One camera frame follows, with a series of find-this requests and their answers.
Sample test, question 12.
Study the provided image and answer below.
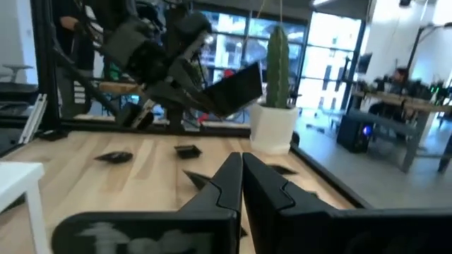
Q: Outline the white perforated metal shelf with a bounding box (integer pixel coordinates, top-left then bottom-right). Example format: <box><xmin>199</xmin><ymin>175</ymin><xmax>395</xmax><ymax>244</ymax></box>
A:
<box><xmin>0</xmin><ymin>161</ymin><xmax>50</xmax><ymax>254</ymax></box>

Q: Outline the wooden background table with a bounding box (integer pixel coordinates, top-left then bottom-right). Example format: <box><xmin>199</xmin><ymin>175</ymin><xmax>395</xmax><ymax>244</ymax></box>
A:
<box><xmin>97</xmin><ymin>80</ymin><xmax>146</xmax><ymax>96</ymax></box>

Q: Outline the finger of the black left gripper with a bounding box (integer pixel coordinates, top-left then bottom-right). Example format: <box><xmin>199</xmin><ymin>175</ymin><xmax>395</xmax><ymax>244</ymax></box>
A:
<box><xmin>201</xmin><ymin>62</ymin><xmax>264</xmax><ymax>118</ymax></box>
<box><xmin>116</xmin><ymin>101</ymin><xmax>156</xmax><ymax>130</ymax></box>

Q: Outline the person's hand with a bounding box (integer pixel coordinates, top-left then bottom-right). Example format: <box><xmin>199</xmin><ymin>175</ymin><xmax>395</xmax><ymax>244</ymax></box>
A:
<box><xmin>59</xmin><ymin>16</ymin><xmax>79</xmax><ymax>32</ymax></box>

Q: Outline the person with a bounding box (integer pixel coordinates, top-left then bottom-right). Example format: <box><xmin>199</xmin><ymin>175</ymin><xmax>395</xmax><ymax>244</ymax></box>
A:
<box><xmin>52</xmin><ymin>0</ymin><xmax>98</xmax><ymax>119</ymax></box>

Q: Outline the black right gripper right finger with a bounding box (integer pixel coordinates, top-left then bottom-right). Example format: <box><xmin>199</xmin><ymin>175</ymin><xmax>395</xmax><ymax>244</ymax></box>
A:
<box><xmin>242</xmin><ymin>152</ymin><xmax>452</xmax><ymax>254</ymax></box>

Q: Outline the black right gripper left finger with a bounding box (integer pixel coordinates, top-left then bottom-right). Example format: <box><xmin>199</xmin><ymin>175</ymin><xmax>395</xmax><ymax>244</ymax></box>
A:
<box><xmin>51</xmin><ymin>152</ymin><xmax>244</xmax><ymax>254</ymax></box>

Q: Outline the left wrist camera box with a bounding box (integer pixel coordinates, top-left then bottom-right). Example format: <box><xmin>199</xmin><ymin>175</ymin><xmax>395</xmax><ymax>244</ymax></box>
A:
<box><xmin>101</xmin><ymin>19</ymin><xmax>151</xmax><ymax>70</ymax></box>

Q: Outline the black background stand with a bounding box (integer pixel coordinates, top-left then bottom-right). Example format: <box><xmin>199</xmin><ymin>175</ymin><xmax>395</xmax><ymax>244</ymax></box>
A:
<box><xmin>405</xmin><ymin>21</ymin><xmax>452</xmax><ymax>73</ymax></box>

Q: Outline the black computer tower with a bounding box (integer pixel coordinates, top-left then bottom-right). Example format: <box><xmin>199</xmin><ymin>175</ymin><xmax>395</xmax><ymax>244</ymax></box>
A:
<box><xmin>335</xmin><ymin>114</ymin><xmax>375</xmax><ymax>155</ymax></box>

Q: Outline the black leaf-shaped mini plate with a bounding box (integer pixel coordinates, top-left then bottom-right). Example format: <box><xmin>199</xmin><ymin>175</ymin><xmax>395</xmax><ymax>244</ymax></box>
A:
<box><xmin>94</xmin><ymin>150</ymin><xmax>134</xmax><ymax>164</ymax></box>

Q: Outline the white round stool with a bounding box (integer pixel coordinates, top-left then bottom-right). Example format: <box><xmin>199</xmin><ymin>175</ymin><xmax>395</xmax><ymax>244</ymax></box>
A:
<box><xmin>1</xmin><ymin>63</ymin><xmax>35</xmax><ymax>84</ymax></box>

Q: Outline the green columnar cactus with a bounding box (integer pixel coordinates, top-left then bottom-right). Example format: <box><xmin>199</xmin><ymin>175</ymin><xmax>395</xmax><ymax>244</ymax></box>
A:
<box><xmin>265</xmin><ymin>24</ymin><xmax>291</xmax><ymax>109</ymax></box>

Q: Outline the dark wall screen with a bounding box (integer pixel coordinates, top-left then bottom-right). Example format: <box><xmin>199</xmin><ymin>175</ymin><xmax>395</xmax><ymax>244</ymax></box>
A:
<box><xmin>356</xmin><ymin>52</ymin><xmax>374</xmax><ymax>75</ymax></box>

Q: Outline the wooden desk with grey legs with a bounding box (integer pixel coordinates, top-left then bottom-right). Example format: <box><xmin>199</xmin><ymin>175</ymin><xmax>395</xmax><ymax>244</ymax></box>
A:
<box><xmin>351</xmin><ymin>90</ymin><xmax>452</xmax><ymax>174</ymax></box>

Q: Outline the white faceted plant pot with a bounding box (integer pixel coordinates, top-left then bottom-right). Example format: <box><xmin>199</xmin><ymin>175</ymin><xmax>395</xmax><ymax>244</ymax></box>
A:
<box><xmin>249</xmin><ymin>101</ymin><xmax>300</xmax><ymax>156</ymax></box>

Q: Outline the black teardrop mini plate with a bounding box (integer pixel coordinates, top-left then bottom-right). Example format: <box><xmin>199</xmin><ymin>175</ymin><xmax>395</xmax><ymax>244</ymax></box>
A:
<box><xmin>266</xmin><ymin>164</ymin><xmax>298</xmax><ymax>176</ymax></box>

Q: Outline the white aluminium bar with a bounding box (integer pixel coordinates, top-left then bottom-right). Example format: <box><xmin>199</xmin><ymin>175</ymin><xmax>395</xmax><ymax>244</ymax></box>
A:
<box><xmin>18</xmin><ymin>93</ymin><xmax>49</xmax><ymax>145</ymax></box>

